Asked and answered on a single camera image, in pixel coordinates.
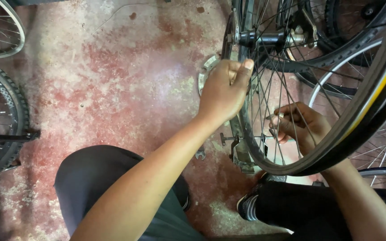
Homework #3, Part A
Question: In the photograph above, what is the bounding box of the person's right hand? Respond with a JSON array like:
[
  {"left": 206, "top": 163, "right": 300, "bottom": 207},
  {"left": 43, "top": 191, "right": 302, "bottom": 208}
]
[{"left": 269, "top": 102, "right": 333, "bottom": 157}]

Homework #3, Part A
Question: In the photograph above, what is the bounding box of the person's right leg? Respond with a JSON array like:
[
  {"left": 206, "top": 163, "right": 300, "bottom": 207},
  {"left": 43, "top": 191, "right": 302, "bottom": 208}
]
[{"left": 256, "top": 180, "right": 386, "bottom": 241}]

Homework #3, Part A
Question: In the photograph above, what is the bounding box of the black bicycle pedal crank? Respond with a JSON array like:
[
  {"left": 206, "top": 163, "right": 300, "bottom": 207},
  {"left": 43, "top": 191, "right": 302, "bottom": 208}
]
[{"left": 0, "top": 129, "right": 41, "bottom": 145}]

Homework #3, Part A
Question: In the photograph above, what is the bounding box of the bare silver rim wheel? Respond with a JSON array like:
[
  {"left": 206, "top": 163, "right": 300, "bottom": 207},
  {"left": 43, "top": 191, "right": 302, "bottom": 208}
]
[{"left": 0, "top": 0, "right": 26, "bottom": 60}]

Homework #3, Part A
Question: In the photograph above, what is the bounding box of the thin loose wire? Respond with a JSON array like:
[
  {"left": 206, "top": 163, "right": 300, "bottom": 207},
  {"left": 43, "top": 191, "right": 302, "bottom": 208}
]
[{"left": 92, "top": 3, "right": 182, "bottom": 35}]

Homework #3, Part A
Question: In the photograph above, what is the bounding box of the yellow striped bicycle wheel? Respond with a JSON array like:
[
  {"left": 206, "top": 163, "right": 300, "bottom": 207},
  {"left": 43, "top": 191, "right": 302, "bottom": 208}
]
[{"left": 238, "top": 0, "right": 386, "bottom": 177}]

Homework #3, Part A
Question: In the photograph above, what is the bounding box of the black tyre bicycle wheel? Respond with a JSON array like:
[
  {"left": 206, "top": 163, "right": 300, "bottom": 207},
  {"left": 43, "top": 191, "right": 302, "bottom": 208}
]
[
  {"left": 294, "top": 0, "right": 386, "bottom": 100},
  {"left": 260, "top": 0, "right": 386, "bottom": 73}
]

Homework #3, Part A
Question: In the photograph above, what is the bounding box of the metal wheel truing stand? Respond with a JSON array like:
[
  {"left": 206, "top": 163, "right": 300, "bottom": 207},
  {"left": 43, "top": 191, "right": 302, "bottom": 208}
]
[{"left": 220, "top": 8, "right": 268, "bottom": 175}]

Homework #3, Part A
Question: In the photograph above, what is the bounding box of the person's left leg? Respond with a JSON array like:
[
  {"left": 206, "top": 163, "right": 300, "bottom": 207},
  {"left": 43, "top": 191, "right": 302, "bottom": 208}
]
[{"left": 54, "top": 145, "right": 207, "bottom": 241}]

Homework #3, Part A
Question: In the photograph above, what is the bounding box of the person's leg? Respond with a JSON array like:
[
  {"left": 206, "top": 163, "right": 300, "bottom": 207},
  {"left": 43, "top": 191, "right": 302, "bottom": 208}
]
[
  {"left": 54, "top": 145, "right": 207, "bottom": 241},
  {"left": 256, "top": 180, "right": 386, "bottom": 241}
]

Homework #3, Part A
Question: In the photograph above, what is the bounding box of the knobby black tyre wheel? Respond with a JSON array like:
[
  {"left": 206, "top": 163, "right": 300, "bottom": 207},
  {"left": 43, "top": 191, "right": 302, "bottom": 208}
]
[{"left": 0, "top": 57, "right": 30, "bottom": 189}]

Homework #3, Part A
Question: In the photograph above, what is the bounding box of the black white striped shoe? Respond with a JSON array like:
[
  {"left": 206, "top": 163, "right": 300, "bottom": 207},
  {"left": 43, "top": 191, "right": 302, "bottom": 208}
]
[
  {"left": 180, "top": 191, "right": 192, "bottom": 212},
  {"left": 236, "top": 172, "right": 287, "bottom": 222}
]

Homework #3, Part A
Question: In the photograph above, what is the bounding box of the silver toothed metal ring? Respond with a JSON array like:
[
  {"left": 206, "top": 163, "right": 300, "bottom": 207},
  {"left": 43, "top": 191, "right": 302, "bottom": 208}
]
[{"left": 197, "top": 54, "right": 221, "bottom": 96}]

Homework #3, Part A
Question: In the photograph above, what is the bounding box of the person's left hand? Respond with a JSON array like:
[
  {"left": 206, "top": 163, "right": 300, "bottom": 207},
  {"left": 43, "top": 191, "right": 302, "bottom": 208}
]
[{"left": 198, "top": 59, "right": 254, "bottom": 124}]

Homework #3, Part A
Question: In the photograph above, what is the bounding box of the silver rim spoked wheel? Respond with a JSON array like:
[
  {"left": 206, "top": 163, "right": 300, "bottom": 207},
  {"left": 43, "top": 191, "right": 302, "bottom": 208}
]
[{"left": 308, "top": 38, "right": 386, "bottom": 189}]

